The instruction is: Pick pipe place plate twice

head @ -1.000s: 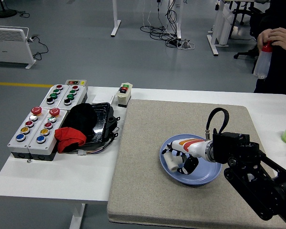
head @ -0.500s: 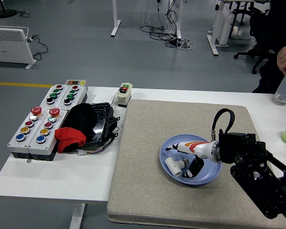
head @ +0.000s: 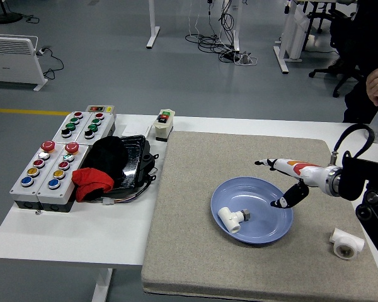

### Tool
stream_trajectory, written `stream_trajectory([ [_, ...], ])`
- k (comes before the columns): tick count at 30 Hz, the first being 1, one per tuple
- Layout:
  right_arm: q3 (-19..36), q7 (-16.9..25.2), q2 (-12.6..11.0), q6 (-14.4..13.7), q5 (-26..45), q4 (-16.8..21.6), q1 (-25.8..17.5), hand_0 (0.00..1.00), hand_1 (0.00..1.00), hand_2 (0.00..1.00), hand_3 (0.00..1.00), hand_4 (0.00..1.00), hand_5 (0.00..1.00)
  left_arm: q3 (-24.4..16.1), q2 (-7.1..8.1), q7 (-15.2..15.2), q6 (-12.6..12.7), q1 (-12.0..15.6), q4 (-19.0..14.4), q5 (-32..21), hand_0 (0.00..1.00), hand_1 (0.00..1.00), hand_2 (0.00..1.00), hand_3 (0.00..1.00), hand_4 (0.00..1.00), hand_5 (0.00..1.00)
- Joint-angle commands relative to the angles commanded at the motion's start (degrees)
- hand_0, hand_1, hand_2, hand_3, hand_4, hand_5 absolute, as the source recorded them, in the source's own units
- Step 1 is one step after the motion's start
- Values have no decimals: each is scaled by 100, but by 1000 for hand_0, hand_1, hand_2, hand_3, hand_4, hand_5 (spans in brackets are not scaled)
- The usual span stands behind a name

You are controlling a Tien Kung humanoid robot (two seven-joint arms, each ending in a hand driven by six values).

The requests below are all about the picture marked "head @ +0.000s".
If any five-button control box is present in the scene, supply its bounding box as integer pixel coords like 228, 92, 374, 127
9, 140, 66, 211
37, 142, 91, 213

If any black office chair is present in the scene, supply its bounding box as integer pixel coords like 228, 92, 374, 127
308, 9, 366, 98
305, 0, 335, 34

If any black cloth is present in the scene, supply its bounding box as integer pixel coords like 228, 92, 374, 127
87, 136, 129, 177

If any white panel heater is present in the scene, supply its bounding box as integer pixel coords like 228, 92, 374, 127
0, 33, 49, 92

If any floor power strip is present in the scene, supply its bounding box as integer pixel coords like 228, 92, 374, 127
219, 50, 259, 67

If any white table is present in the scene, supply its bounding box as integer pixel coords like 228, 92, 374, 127
0, 113, 378, 302

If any cream green-red switch box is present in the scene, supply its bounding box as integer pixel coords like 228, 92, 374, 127
153, 109, 176, 142

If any black plastic tray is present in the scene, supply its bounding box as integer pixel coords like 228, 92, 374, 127
81, 135, 151, 190

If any tangle of floor cables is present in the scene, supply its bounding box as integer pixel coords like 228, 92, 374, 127
185, 0, 259, 67

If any white desk frame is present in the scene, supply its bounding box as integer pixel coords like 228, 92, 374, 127
273, 0, 312, 75

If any small grey switch box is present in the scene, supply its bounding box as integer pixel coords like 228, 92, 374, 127
85, 104, 116, 115

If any red cloth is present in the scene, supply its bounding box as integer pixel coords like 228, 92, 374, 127
71, 167, 115, 203

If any four-button control box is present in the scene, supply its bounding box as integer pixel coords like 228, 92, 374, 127
52, 110, 92, 143
76, 112, 117, 144

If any wire harness with white connector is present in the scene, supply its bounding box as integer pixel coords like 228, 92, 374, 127
81, 176, 160, 207

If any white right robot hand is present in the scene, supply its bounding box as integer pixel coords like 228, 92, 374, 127
254, 158, 331, 210

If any grey-brown mat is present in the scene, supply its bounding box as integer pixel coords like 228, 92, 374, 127
140, 130, 378, 302

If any large white pipe tee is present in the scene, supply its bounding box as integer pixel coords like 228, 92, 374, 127
329, 228, 365, 259

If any white desk leg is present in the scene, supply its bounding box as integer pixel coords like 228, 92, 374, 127
146, 0, 161, 49
229, 0, 242, 53

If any blue plate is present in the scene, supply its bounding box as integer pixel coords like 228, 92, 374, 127
210, 176, 294, 246

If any white paper sheet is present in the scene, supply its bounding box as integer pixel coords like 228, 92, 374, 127
115, 123, 152, 138

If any person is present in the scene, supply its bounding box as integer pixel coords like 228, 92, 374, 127
343, 0, 378, 124

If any black heater cable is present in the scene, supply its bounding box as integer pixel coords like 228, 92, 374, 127
36, 45, 65, 81

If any black round stand base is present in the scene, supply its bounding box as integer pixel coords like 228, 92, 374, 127
0, 0, 22, 25

